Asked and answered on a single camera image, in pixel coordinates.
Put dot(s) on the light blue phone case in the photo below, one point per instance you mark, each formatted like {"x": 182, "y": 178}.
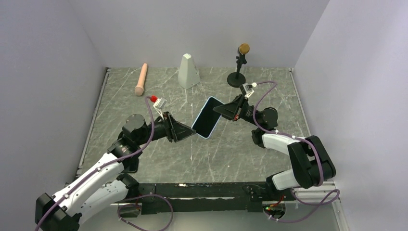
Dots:
{"x": 208, "y": 135}

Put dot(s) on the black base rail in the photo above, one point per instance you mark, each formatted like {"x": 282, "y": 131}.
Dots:
{"x": 200, "y": 197}

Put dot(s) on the white cone-shaped metronome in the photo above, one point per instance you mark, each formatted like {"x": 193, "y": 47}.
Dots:
{"x": 188, "y": 75}

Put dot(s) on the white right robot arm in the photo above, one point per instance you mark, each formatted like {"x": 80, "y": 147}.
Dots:
{"x": 310, "y": 162}

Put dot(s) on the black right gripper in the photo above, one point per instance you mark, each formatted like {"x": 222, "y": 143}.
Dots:
{"x": 231, "y": 110}

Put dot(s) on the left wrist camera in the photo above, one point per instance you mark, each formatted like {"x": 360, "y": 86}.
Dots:
{"x": 159, "y": 104}

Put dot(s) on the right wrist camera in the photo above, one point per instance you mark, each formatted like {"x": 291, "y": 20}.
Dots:
{"x": 248, "y": 89}

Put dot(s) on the pink toy microphone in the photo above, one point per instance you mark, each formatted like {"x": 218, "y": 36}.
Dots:
{"x": 139, "y": 88}

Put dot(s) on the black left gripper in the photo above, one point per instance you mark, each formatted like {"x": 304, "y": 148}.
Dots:
{"x": 174, "y": 130}

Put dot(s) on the black microphone stand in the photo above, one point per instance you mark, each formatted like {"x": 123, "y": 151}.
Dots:
{"x": 236, "y": 78}

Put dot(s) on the brown microphone head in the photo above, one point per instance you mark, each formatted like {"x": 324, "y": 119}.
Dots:
{"x": 244, "y": 48}

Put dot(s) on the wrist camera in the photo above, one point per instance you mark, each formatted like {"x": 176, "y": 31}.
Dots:
{"x": 159, "y": 104}
{"x": 248, "y": 89}

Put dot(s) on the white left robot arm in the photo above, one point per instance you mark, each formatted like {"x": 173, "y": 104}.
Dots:
{"x": 108, "y": 181}

